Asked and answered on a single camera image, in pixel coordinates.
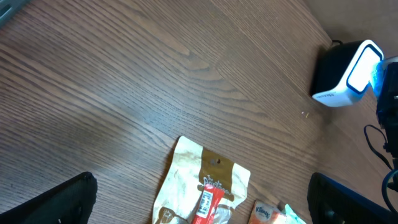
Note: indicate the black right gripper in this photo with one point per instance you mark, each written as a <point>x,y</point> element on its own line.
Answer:
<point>386,110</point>

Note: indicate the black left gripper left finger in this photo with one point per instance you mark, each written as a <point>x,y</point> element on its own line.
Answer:
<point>70,202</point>

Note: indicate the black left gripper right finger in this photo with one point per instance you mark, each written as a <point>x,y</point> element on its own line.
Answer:
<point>329,202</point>

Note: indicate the teal wet wipes pack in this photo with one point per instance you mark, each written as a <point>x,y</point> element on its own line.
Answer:
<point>377,76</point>

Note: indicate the small orange packet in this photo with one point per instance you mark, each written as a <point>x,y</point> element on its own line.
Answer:
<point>263,213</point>

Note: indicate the brown red snack bag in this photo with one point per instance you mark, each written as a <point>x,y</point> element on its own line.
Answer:
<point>192,168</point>

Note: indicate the white barcode scanner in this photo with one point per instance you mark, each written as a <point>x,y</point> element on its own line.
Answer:
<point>343,73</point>

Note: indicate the red candy bar wrapper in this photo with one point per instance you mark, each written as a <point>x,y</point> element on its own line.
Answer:
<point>208,203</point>

